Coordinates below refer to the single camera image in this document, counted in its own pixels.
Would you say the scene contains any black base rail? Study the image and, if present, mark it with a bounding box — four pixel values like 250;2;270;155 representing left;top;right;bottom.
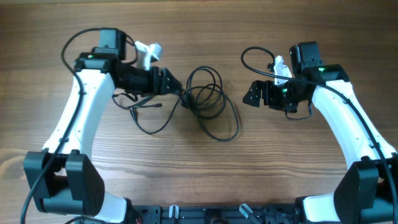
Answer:
124;203;311;224

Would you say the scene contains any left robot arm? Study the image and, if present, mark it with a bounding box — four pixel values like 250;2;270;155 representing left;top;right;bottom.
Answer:
24;28;182;223

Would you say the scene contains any right camera cable black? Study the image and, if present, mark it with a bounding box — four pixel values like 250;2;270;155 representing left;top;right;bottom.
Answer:
240;46;398;224

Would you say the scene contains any black usb cable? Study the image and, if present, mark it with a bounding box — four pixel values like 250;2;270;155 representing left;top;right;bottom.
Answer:
180;65;240;142

